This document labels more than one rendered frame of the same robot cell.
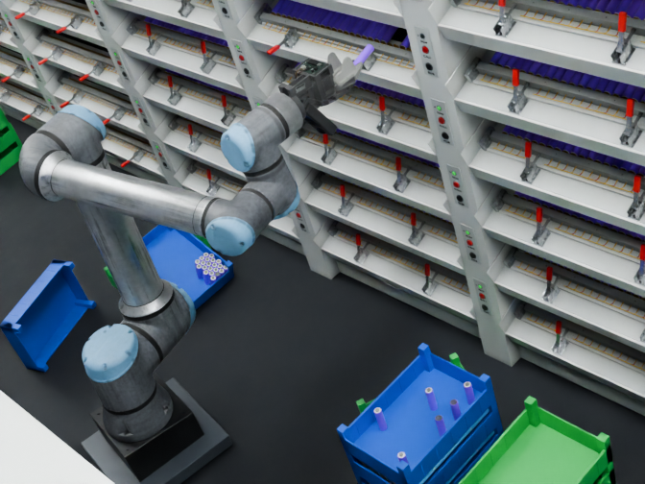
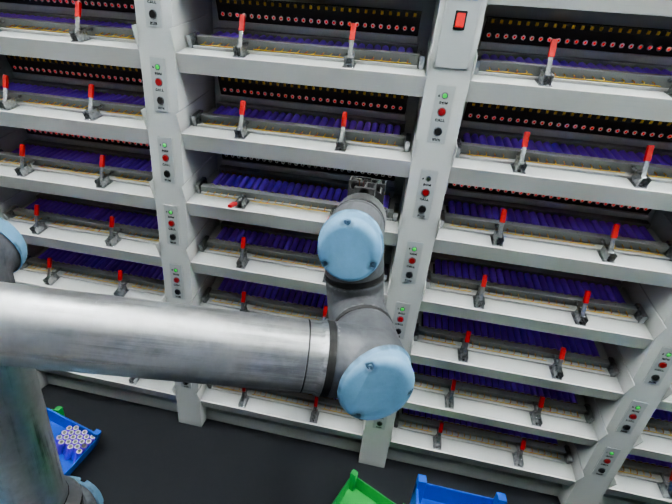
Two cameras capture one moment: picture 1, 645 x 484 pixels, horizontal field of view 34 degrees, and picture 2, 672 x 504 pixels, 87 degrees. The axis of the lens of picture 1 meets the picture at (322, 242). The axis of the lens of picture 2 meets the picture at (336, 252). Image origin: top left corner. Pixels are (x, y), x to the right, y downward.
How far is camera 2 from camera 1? 1.90 m
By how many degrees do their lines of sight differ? 45
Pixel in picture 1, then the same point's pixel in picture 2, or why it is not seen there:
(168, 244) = not seen: hidden behind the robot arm
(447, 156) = (401, 294)
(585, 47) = (599, 179)
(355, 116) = (292, 272)
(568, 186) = (513, 308)
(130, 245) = (34, 437)
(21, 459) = not seen: outside the picture
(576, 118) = (550, 247)
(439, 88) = (422, 230)
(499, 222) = (422, 348)
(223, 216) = (377, 346)
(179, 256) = not seen: hidden behind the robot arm
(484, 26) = (496, 167)
